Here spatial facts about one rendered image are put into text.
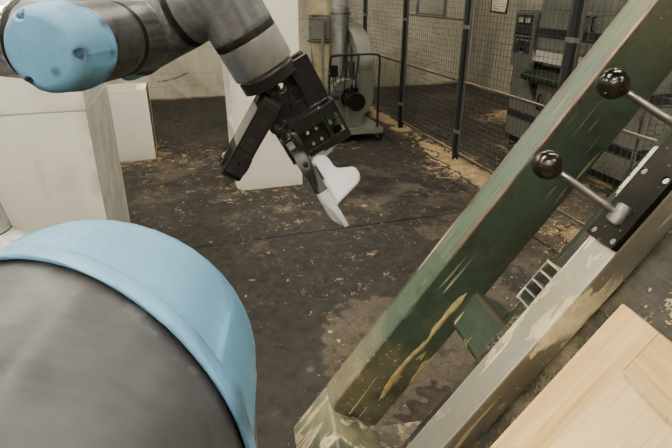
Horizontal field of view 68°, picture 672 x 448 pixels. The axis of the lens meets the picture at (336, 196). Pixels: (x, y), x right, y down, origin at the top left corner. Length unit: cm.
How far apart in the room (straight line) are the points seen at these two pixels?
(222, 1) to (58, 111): 227
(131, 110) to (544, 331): 504
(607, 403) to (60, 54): 64
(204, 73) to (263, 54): 808
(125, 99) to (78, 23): 497
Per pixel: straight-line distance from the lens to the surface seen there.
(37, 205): 296
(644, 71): 94
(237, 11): 57
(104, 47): 50
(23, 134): 285
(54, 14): 48
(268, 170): 445
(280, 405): 231
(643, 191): 70
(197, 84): 867
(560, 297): 71
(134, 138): 553
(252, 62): 58
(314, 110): 60
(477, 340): 89
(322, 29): 630
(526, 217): 91
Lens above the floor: 163
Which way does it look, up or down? 22 degrees down
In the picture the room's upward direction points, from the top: straight up
